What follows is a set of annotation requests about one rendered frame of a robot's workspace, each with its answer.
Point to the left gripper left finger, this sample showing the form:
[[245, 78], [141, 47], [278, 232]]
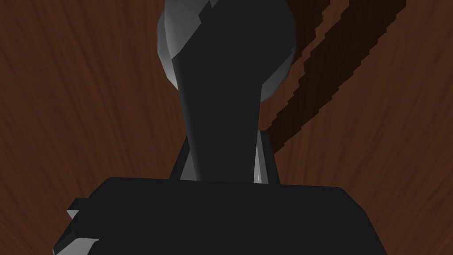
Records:
[[184, 166]]

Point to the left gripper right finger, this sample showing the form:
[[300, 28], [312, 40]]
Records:
[[266, 163]]

